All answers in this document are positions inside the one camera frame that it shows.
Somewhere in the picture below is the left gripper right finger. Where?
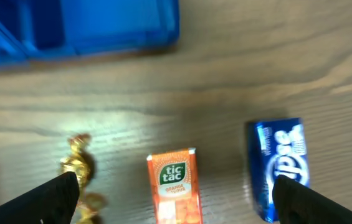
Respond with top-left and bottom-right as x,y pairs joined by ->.
272,174 -> 352,224

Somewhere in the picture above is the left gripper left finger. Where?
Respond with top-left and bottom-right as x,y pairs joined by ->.
0,172 -> 80,224

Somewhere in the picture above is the orange candy box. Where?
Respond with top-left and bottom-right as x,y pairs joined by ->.
146,147 -> 204,224

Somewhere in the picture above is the gold wrapped candy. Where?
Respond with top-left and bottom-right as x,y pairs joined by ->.
59,133 -> 108,224

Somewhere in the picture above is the blue candy pack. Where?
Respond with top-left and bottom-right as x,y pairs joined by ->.
246,117 -> 311,223

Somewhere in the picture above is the blue tray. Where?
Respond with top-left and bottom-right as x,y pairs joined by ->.
0,0 -> 181,74

